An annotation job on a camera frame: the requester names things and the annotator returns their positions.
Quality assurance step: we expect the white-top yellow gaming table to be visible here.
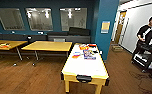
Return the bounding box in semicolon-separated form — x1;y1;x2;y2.
60;42;110;94

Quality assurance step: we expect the light grey rectangular cushion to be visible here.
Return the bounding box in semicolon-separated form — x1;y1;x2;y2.
53;37;66;43

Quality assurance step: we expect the black wheeled cart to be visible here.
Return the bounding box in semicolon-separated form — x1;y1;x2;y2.
131;44;152;73

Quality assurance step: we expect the dark grey long sofa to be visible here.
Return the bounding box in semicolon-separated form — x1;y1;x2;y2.
0;32;48;43

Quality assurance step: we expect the black flat object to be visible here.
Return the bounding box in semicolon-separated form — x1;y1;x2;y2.
92;50;99;55

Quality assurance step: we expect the brown wooden door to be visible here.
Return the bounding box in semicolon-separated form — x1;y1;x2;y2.
113;10;127;45

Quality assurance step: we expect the brown cardboard box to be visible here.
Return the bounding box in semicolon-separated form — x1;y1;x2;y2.
111;44;124;53

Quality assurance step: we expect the red flat object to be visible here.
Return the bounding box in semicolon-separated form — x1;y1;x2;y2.
88;43;97;49

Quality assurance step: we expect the interior glass window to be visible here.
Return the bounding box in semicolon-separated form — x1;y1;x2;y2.
25;7;54;32
59;7;88;32
0;7;26;32

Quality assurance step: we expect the person in dark clothes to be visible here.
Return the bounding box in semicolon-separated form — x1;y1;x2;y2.
131;14;152;64

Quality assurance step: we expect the orange plastic bowl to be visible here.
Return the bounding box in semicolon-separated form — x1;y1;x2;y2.
71;54;83;60

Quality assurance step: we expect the yellow wooden table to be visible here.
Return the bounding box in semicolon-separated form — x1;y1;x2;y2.
0;39;29;62
21;40;73;62

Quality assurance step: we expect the yellow framed wall poster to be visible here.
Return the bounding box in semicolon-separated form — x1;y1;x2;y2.
100;20;111;34

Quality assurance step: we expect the pile of orange game pieces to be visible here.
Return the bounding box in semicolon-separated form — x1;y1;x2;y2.
0;42;10;50

